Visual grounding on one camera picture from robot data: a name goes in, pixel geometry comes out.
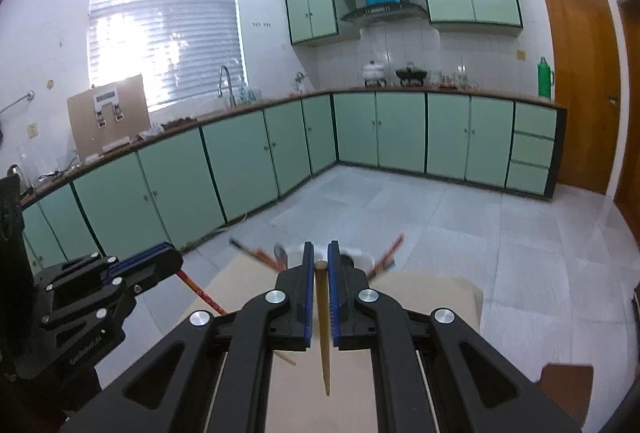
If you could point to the plain tan wooden chopstick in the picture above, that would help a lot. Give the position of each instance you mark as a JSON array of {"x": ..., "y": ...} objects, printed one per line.
[{"x": 324, "y": 338}]

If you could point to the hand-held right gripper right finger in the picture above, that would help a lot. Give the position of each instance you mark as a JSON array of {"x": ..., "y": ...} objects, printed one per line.
[{"x": 332, "y": 308}]

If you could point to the white cooking pot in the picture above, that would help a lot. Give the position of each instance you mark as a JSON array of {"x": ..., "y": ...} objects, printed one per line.
[{"x": 374, "y": 72}]

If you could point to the dark metal spoon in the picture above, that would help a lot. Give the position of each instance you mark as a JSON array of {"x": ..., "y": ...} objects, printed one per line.
[{"x": 281, "y": 255}]

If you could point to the black wok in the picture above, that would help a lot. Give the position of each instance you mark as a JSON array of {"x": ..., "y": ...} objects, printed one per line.
[{"x": 411, "y": 73}]

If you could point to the brown wooden door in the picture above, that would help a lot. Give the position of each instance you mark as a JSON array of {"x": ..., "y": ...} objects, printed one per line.
[
  {"x": 631, "y": 113},
  {"x": 580, "y": 88}
]

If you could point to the metal range hood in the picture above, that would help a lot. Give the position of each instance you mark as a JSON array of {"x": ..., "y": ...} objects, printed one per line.
[{"x": 385, "y": 13}]

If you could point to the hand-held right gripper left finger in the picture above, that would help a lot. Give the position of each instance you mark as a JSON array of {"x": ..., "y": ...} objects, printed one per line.
[{"x": 310, "y": 298}]

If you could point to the wall-mounted tap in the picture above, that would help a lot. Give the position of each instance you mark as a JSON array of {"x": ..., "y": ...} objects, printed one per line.
[{"x": 300, "y": 80}]

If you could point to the glass jar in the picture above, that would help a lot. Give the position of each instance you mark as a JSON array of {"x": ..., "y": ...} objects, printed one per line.
[
  {"x": 461, "y": 77},
  {"x": 435, "y": 78}
]

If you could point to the brown cardboard box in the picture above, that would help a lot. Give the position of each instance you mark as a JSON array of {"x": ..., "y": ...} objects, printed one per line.
[{"x": 82, "y": 128}]

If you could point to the metal towel rail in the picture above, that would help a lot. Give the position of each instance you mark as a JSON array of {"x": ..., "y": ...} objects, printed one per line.
[{"x": 20, "y": 101}]

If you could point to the green thermos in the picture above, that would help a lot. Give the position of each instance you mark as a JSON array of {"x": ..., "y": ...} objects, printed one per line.
[{"x": 545, "y": 78}]

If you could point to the curved metal sink faucet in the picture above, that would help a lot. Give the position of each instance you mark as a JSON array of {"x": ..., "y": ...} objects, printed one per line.
[{"x": 222, "y": 73}]

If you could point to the green lower kitchen cabinets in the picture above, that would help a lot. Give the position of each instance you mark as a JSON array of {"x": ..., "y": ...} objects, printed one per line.
[{"x": 240, "y": 163}]

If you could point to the white window blind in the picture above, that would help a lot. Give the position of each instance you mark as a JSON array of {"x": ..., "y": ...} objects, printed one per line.
[{"x": 165, "y": 38}]

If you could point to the dark object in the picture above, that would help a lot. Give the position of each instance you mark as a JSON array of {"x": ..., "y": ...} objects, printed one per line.
[{"x": 636, "y": 308}]

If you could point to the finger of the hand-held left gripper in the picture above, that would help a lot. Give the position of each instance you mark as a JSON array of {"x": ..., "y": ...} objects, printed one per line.
[
  {"x": 155, "y": 270},
  {"x": 145, "y": 255}
]

